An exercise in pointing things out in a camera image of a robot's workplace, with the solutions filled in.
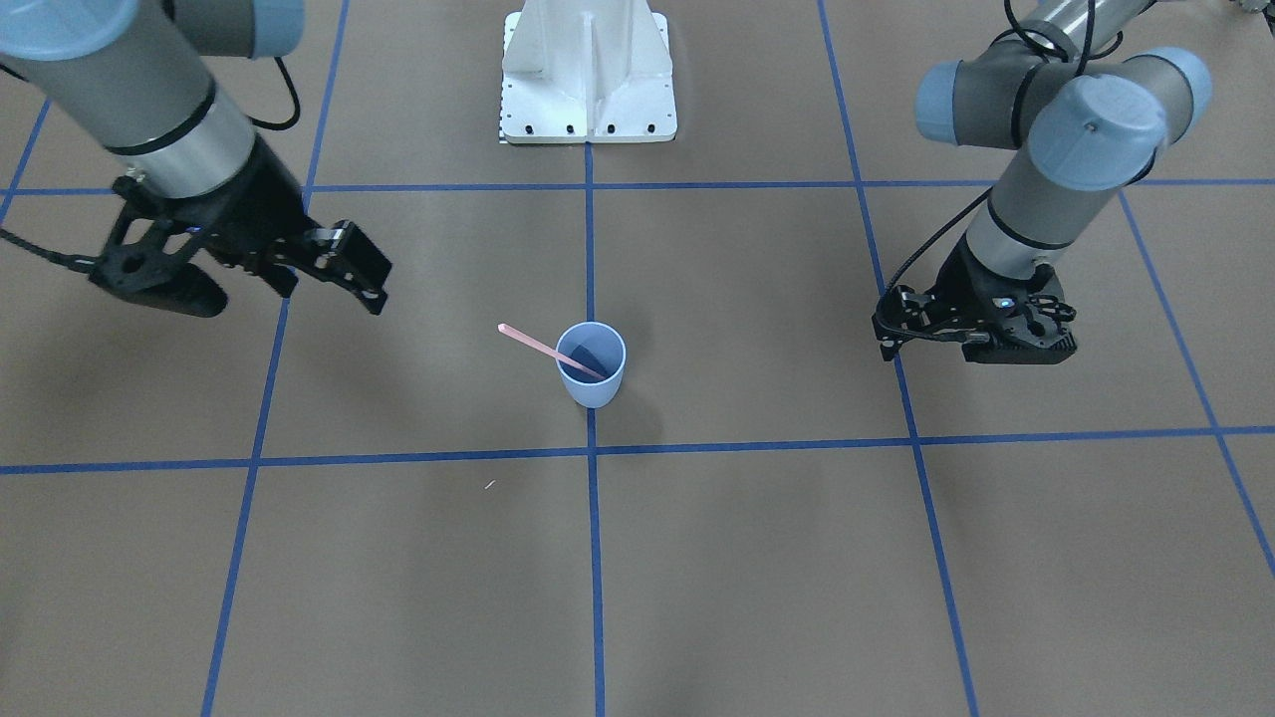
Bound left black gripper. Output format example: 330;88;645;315
929;239;1067;344

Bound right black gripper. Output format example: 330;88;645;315
198;134;391;315

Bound pink chopstick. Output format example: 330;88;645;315
497;323;607;381

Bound blue cup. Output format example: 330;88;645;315
556;322;629;410

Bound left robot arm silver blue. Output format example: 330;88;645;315
873;1;1214;364

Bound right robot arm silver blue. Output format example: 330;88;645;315
1;1;391;318

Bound blue tape grid lines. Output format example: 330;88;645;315
3;1;1272;716

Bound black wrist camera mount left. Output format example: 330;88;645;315
873;286;1077;364

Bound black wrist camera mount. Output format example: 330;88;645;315
873;286;1077;364
88;176;228;318

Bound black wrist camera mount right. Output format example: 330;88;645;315
88;176;228;318

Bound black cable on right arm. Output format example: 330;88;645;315
0;227;99;276

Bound white pedestal column base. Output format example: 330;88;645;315
499;1;678;145

